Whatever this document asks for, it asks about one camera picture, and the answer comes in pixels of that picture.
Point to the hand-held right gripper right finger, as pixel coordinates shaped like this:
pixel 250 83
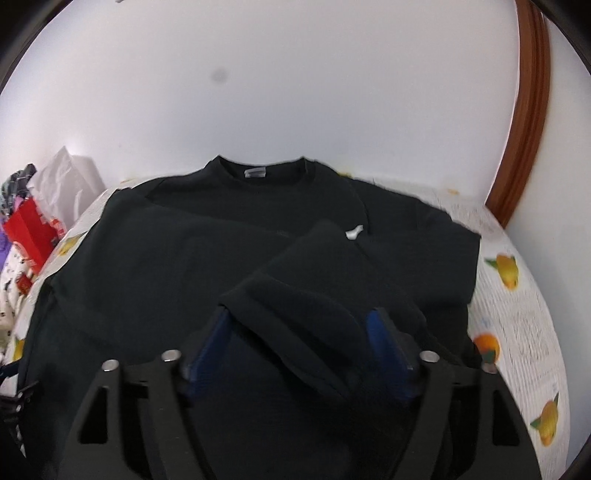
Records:
pixel 385 350

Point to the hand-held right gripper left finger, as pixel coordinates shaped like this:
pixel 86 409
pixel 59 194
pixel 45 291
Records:
pixel 210 351

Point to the black sweatshirt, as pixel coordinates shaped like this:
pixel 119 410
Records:
pixel 184 254

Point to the fruit print lace tablecloth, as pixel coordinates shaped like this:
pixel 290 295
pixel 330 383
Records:
pixel 521 314

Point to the white paper bag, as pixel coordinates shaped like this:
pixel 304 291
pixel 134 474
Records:
pixel 69 180

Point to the patterned cloth pile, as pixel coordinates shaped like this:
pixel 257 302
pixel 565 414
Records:
pixel 16 184

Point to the wooden door frame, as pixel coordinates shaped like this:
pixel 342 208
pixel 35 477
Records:
pixel 526 129

